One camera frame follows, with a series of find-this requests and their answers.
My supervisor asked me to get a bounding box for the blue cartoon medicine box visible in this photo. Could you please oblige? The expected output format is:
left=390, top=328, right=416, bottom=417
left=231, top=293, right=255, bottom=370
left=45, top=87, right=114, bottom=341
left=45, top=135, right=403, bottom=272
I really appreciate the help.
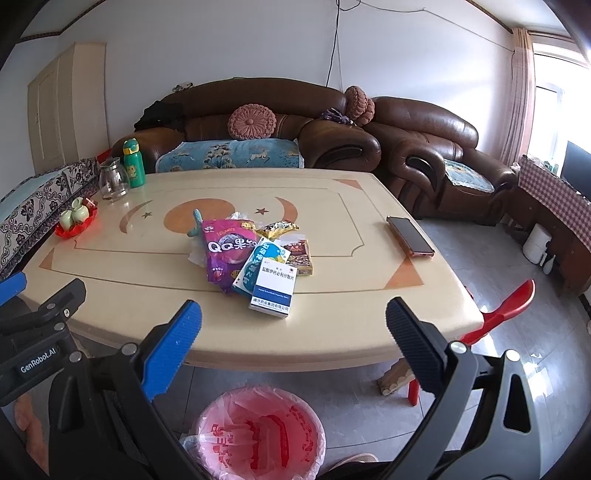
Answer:
left=231, top=237, right=290, bottom=296

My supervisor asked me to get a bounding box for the white blue medicine box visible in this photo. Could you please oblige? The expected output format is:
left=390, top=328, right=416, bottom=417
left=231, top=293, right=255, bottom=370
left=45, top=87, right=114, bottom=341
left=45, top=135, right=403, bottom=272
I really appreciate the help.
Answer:
left=249, top=258, right=297, bottom=318

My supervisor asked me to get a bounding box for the purple QQ candy bag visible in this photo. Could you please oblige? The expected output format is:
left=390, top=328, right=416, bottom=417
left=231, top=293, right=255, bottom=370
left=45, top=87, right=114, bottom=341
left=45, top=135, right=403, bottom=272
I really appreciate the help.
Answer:
left=201, top=219, right=259, bottom=293

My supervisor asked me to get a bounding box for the teal toy sword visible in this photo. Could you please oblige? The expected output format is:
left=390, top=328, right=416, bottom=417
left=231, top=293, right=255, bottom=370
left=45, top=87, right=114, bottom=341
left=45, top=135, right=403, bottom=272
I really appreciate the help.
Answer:
left=187, top=209, right=204, bottom=238

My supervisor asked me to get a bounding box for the playing card box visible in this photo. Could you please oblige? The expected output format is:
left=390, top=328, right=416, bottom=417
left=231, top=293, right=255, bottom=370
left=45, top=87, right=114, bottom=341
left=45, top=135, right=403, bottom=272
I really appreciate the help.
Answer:
left=283, top=239, right=314, bottom=276

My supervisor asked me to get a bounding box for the white tissue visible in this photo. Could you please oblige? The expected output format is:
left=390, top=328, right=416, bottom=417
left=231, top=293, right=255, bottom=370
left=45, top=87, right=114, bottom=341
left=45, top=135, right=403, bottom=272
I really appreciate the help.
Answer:
left=188, top=242, right=207, bottom=268

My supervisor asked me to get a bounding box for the clear plastic bag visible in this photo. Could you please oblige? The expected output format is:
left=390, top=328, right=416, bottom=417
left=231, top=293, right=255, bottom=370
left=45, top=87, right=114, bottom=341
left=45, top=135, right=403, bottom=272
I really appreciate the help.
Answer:
left=228, top=212, right=252, bottom=222

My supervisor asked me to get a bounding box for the pink-lined trash bin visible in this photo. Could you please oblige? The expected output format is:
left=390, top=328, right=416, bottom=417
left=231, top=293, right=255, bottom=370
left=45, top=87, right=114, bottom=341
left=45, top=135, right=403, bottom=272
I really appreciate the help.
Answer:
left=181, top=386, right=327, bottom=479

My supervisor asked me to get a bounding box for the person's left hand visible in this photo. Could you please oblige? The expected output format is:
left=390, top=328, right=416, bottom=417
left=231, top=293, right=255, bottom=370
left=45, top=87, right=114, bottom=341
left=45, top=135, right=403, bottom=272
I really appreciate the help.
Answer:
left=14, top=394, right=48, bottom=473

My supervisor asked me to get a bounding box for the black white patterned bench cover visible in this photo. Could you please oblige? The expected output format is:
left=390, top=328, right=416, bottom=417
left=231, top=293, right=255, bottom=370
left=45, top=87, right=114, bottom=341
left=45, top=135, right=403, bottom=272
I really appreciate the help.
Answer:
left=1, top=158, right=98, bottom=279

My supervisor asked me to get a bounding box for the red tray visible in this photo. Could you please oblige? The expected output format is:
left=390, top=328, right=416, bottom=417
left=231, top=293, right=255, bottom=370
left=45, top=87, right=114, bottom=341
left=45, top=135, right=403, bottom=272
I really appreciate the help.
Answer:
left=54, top=197, right=98, bottom=239

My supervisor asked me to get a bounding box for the green ceramic teacup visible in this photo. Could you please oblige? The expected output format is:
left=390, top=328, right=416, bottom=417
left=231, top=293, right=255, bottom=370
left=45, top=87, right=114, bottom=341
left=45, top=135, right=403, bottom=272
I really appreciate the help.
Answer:
left=59, top=209, right=74, bottom=231
left=71, top=197, right=90, bottom=224

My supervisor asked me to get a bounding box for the smartphone in red case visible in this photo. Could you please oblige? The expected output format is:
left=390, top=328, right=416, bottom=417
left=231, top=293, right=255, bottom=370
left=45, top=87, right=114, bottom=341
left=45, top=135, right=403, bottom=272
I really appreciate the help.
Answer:
left=386, top=216, right=435, bottom=258

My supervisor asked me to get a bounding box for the red plastic stool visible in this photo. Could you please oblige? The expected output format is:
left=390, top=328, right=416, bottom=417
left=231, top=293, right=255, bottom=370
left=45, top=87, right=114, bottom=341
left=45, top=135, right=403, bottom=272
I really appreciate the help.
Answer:
left=407, top=279, right=537, bottom=407

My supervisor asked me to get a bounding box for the clear glass jar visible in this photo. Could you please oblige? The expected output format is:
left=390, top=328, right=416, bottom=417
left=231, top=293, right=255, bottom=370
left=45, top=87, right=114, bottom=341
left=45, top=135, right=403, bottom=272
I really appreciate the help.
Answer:
left=99, top=157, right=130, bottom=201

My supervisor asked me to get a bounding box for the white appliance on floor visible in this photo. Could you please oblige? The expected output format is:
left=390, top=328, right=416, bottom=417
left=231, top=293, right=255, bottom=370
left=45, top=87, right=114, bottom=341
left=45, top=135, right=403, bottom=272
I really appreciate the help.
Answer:
left=522, top=224, right=555, bottom=275

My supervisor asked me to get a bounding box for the cream coffee table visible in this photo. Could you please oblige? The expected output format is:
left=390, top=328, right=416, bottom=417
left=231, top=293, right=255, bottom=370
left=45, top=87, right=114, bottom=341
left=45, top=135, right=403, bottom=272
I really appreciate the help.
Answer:
left=23, top=169, right=483, bottom=372

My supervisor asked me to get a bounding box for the green kids water bottle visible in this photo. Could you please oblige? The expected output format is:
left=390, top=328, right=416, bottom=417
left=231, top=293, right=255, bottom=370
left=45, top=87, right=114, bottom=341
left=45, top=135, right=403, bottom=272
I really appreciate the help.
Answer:
left=122, top=138, right=145, bottom=188

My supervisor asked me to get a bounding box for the yellow snack wrapper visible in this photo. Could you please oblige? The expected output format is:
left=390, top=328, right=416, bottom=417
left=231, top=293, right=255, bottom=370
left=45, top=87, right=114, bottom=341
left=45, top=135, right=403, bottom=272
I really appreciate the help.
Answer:
left=256, top=220, right=300, bottom=241

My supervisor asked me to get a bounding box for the blue armchair seat cover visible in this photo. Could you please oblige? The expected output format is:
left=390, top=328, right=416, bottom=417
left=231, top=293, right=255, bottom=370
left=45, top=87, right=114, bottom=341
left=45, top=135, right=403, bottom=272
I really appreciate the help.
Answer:
left=444, top=160, right=495, bottom=194

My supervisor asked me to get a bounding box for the cream cabinet door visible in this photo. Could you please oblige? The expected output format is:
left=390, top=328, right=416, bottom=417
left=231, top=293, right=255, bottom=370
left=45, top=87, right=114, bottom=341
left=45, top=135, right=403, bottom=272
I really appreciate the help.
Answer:
left=27, top=42, right=109, bottom=174

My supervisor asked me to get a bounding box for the checkered tablecloth side table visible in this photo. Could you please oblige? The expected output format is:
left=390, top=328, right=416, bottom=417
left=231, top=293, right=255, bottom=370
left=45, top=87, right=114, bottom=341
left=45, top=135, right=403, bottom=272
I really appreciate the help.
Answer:
left=509, top=156, right=590, bottom=295

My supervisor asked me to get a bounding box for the brown leather armchair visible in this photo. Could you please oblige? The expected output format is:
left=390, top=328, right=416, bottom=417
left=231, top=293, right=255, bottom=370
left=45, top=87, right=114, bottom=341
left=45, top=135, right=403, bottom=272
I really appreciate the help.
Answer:
left=365, top=96, right=517, bottom=226

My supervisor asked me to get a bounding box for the black clothing on sofa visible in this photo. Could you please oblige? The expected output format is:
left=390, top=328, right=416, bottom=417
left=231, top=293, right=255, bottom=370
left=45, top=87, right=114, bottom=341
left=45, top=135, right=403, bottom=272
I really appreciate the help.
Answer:
left=134, top=101, right=186, bottom=132

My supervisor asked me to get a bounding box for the pink curtain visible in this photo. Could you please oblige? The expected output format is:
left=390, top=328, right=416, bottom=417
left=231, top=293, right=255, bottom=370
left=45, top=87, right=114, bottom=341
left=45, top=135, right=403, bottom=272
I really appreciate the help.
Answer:
left=500, top=27, right=536, bottom=166

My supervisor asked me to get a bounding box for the blue patterned sofa cover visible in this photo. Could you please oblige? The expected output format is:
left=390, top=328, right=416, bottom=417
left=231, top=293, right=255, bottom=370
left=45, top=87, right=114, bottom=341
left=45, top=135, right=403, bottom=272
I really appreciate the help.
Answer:
left=155, top=138, right=304, bottom=173

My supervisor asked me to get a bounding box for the black monitor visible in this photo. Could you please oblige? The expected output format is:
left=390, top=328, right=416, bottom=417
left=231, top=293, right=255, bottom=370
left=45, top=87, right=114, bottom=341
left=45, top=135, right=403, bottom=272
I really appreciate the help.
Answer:
left=561, top=142, right=591, bottom=199

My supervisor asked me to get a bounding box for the round pink cushion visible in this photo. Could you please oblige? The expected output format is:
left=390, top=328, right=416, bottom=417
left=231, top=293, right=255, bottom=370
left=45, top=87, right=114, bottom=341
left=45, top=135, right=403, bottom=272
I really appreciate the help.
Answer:
left=228, top=104, right=276, bottom=140
left=345, top=86, right=376, bottom=127

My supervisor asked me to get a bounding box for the purple item on sofa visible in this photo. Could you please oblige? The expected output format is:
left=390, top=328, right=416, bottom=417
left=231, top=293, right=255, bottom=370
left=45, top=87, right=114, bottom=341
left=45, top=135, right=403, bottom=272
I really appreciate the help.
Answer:
left=320, top=107, right=356, bottom=126

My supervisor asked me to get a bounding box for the brown leather long sofa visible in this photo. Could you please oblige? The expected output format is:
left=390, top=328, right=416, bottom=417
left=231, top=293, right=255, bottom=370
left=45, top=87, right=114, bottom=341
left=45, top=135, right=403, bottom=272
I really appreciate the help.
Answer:
left=111, top=78, right=382, bottom=173

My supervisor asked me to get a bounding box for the hanging black cable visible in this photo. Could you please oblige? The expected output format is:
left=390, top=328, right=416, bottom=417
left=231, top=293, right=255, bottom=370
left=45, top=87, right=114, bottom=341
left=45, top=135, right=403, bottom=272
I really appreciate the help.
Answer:
left=324, top=0, right=363, bottom=90

